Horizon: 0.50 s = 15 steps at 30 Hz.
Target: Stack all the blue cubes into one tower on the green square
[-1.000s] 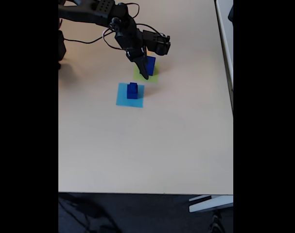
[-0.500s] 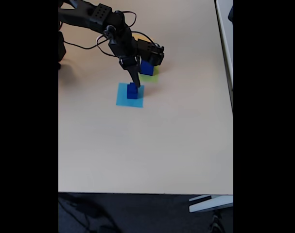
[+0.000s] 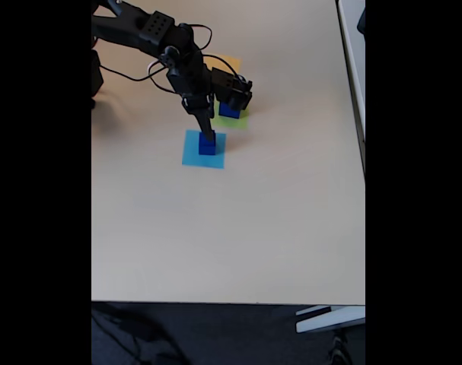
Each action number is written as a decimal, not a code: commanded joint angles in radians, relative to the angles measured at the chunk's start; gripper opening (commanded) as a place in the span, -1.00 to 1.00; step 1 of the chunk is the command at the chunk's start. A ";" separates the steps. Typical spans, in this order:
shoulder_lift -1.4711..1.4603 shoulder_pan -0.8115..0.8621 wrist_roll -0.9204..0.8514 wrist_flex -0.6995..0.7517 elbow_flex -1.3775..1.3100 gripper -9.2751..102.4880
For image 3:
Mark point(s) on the orange paper square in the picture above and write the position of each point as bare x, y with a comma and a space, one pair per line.
230, 61

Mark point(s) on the white table foot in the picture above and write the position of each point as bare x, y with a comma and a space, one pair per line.
329, 319

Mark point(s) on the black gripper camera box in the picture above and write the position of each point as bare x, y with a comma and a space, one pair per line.
230, 89

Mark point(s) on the white neighbouring table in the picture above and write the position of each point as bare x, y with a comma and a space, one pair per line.
354, 68

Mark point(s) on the dark blue object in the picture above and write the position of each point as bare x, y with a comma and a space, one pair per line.
362, 21

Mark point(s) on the green paper square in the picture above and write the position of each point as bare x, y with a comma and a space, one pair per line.
234, 122

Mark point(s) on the medium blue cube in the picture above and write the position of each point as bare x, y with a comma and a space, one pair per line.
207, 151

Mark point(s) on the large blue cube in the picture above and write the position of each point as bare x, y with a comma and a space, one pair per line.
228, 111

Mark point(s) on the light blue paper square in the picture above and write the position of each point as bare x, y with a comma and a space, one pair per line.
190, 156

